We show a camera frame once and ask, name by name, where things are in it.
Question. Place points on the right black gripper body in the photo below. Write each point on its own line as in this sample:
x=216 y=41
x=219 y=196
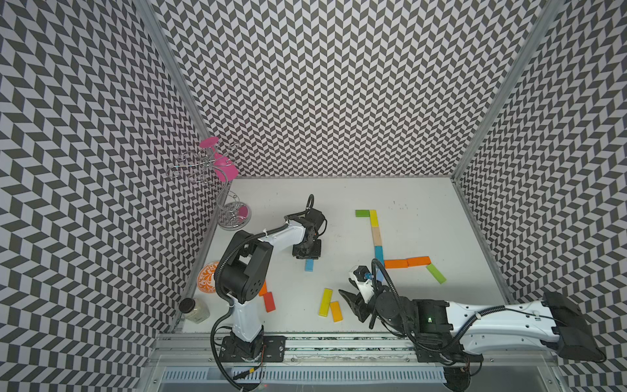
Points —
x=371 y=306

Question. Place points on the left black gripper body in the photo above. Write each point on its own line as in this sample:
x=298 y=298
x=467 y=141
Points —
x=309 y=250

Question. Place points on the yellow-green long block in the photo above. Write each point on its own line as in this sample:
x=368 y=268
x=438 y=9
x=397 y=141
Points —
x=325 y=303

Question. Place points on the orange block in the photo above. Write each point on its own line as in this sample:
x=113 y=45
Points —
x=396 y=264
x=419 y=261
x=264 y=290

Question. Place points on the teal block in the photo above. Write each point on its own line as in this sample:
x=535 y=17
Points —
x=379 y=254

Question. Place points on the natural wood block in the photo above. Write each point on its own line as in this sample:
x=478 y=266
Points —
x=376 y=236

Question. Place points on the yellow block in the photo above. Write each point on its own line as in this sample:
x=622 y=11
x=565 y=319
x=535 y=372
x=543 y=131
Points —
x=374 y=218

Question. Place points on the light green block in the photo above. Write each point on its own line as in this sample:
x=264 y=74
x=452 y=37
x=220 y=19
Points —
x=440 y=278

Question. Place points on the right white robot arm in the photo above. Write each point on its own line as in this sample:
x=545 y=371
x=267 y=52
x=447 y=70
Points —
x=454 y=333

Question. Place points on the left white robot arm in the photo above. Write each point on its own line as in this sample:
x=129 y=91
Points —
x=241 y=274

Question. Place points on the yellow-orange block lower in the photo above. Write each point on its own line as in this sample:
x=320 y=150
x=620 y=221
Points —
x=336 y=312

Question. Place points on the red block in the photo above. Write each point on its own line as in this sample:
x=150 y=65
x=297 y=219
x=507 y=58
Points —
x=269 y=302

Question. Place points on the orange patterned plate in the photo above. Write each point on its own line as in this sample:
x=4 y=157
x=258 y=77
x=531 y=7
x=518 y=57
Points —
x=206 y=278

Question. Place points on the small glass jar black lid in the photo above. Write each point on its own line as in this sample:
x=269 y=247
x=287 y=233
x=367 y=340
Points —
x=194 y=309

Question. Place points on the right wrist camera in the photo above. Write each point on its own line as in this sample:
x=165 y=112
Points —
x=362 y=279

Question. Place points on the pink wire jewelry stand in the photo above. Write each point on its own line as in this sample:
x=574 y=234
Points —
x=208 y=163

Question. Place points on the metal base rail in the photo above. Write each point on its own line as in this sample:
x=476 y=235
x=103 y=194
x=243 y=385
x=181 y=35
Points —
x=341 y=362

